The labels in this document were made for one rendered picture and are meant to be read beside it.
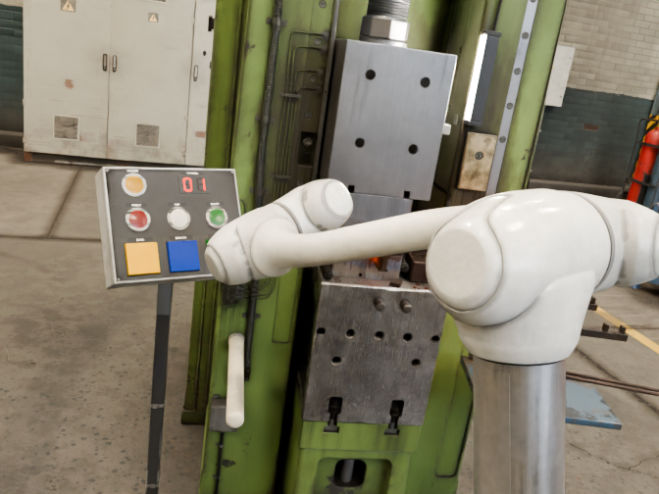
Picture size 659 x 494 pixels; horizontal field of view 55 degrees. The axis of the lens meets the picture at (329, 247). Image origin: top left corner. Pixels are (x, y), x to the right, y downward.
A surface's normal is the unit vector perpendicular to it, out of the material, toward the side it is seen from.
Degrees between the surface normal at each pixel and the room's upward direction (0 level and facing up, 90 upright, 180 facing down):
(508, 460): 85
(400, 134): 90
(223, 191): 60
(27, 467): 0
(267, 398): 90
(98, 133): 90
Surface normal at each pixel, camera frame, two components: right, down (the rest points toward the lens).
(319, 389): 0.13, 0.32
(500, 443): -0.57, 0.11
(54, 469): 0.14, -0.94
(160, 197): 0.53, -0.19
